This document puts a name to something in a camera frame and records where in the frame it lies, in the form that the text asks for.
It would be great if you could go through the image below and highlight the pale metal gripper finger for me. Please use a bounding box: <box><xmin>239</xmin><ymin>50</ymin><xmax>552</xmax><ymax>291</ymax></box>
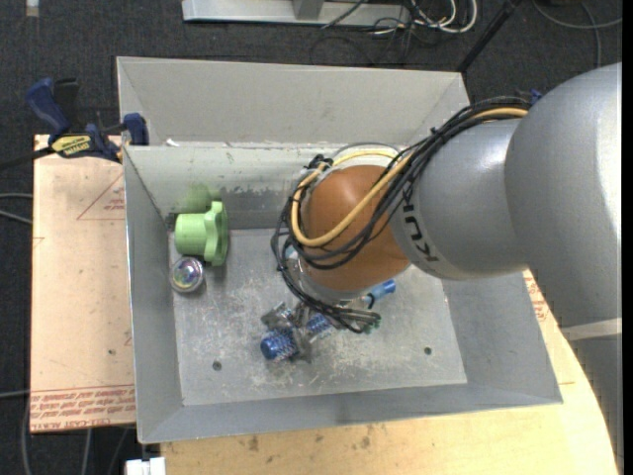
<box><xmin>292</xmin><ymin>326</ymin><xmax>316</xmax><ymax>365</ymax></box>
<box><xmin>260</xmin><ymin>301</ymin><xmax>298</xmax><ymax>331</ymax></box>

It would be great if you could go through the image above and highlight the grey metal bin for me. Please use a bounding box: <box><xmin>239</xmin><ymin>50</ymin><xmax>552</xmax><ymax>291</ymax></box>
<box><xmin>116</xmin><ymin>55</ymin><xmax>564</xmax><ymax>445</ymax></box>

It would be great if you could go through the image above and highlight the shiny iridescent ball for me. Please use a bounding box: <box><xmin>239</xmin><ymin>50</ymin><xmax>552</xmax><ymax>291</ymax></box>
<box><xmin>169</xmin><ymin>256</ymin><xmax>206</xmax><ymax>295</ymax></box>

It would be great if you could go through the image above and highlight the light green plastic cup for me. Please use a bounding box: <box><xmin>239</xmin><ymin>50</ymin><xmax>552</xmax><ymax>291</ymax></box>
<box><xmin>173</xmin><ymin>200</ymin><xmax>230</xmax><ymax>268</ymax></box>

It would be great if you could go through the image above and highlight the brown cardboard board red print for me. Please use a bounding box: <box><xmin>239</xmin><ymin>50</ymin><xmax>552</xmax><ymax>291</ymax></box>
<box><xmin>29</xmin><ymin>134</ymin><xmax>578</xmax><ymax>435</ymax></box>

